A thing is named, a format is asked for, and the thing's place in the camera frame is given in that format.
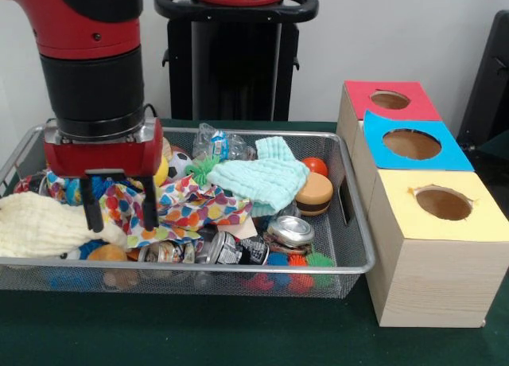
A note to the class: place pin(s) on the blue spiky ball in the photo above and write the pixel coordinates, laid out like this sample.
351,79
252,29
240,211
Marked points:
75,189

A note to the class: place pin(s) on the crushed clear plastic bottle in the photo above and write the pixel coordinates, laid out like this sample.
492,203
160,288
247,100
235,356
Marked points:
219,143

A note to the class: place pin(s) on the dark green table cloth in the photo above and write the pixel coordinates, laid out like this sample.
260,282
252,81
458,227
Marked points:
199,334

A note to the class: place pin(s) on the mint green cloth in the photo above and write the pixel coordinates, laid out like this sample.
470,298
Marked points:
266,179

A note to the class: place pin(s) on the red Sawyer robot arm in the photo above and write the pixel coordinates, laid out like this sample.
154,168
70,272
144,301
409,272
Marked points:
91,56

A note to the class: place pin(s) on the large yellow ball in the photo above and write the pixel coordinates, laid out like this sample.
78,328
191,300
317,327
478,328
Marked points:
162,172

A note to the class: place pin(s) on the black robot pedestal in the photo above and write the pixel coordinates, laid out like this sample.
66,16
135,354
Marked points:
235,64

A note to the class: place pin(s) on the cream yellow cloth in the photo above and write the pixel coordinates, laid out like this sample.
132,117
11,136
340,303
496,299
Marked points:
40,227

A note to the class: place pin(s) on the toy hamburger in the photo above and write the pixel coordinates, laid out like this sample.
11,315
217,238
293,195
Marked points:
315,195

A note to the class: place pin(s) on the crushed silver can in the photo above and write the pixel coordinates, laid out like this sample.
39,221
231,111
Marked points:
291,231

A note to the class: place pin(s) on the wooden box with three holes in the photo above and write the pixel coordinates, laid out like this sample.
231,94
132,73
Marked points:
429,270

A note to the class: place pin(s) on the shallow clear mesh bin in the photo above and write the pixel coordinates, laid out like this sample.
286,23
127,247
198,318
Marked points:
342,247

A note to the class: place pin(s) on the colourful polka dot cloth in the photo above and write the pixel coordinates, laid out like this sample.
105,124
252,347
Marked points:
187,211

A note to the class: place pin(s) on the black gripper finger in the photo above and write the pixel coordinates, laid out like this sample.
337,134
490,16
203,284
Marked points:
149,205
93,208

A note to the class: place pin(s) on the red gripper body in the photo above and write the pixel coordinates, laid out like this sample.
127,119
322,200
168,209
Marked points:
103,159

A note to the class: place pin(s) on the black stand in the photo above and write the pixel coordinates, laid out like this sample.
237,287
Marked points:
489,87

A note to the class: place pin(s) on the red ball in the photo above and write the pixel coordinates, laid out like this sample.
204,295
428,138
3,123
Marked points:
316,165

